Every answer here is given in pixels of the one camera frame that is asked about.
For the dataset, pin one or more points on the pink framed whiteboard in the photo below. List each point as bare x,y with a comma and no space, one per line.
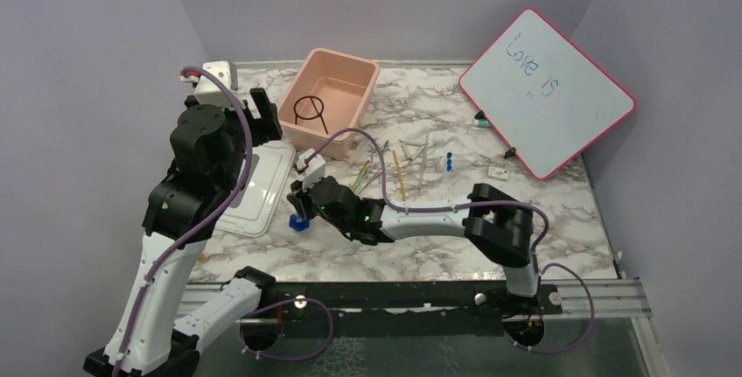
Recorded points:
545,97

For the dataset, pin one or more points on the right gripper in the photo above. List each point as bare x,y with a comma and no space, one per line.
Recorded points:
300,198

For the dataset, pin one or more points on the small white eraser block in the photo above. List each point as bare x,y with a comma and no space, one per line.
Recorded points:
498,173

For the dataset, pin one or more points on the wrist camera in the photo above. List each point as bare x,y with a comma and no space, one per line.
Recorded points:
208,92
309,170

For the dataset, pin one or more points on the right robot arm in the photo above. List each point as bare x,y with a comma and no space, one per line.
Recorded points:
499,226

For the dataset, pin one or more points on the pink plastic bin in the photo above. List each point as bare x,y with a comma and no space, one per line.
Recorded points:
331,91

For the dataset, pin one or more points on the black whiteboard clip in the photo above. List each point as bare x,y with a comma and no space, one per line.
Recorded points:
511,152

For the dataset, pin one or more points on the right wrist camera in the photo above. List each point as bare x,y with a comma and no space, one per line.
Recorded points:
309,170

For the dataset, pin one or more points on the yellow rubber tube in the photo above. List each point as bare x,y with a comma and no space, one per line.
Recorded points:
399,174

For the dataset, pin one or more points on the green whiteboard marker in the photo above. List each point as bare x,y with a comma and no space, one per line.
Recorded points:
480,121

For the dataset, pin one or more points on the green red plastic strip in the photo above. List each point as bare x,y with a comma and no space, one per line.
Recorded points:
361,176

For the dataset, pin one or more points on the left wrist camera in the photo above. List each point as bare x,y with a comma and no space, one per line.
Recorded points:
208,92

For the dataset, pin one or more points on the white plastic lid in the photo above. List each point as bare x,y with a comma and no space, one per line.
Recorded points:
252,210

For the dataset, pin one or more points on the blue base measuring cylinder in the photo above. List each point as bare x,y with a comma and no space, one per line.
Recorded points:
298,224

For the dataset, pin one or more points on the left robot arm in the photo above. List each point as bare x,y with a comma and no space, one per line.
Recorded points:
213,153

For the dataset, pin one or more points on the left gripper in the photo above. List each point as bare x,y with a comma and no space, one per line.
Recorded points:
267,127

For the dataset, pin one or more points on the clay pipe triangle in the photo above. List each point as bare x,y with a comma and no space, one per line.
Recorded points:
412,150

